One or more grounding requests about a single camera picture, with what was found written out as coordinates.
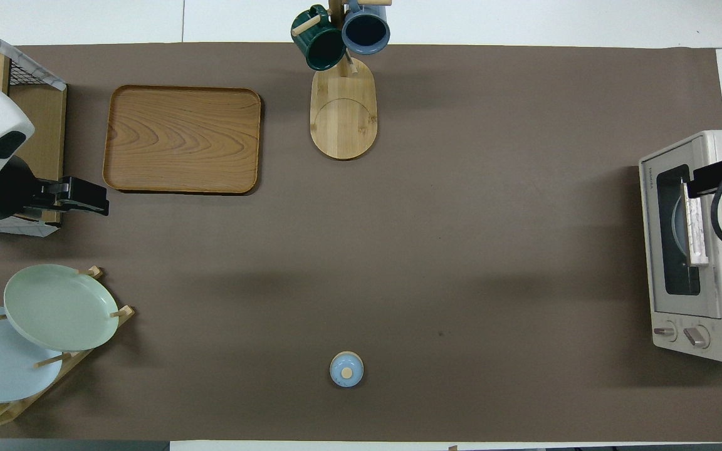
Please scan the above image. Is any brown table mat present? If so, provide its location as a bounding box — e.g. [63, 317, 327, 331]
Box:
[0, 42, 722, 443]

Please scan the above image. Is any small blue lidded jar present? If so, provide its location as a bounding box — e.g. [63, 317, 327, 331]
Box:
[329, 351, 365, 388]

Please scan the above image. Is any wooden serving tray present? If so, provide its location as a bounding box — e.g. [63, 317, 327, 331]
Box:
[102, 85, 263, 195]

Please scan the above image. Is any wooden mug tree stand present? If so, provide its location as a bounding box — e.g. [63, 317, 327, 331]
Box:
[292, 0, 393, 162]

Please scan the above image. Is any wooden plate rack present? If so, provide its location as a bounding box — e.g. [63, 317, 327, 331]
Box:
[0, 266, 137, 430]

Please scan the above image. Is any dark green mug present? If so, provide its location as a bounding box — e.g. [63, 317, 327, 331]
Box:
[291, 5, 347, 71]

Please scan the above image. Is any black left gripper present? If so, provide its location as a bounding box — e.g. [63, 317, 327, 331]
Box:
[0, 157, 111, 221]

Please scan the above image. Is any glass oven door with handle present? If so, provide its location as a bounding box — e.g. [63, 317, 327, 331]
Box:
[639, 140, 722, 321]

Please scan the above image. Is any blue mug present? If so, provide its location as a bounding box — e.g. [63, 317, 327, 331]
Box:
[341, 0, 392, 56]

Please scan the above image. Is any pale green plate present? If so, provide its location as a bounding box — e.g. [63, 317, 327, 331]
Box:
[3, 264, 120, 353]

